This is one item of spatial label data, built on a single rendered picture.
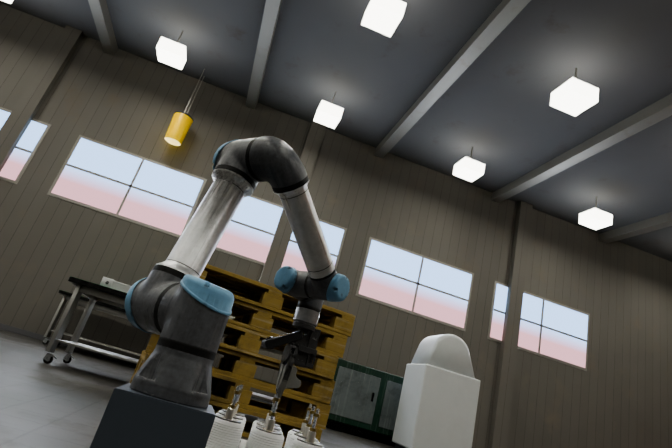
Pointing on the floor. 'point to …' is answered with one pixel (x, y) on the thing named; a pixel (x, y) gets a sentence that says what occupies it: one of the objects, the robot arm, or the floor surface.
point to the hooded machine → (438, 396)
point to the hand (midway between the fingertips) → (277, 392)
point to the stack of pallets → (246, 338)
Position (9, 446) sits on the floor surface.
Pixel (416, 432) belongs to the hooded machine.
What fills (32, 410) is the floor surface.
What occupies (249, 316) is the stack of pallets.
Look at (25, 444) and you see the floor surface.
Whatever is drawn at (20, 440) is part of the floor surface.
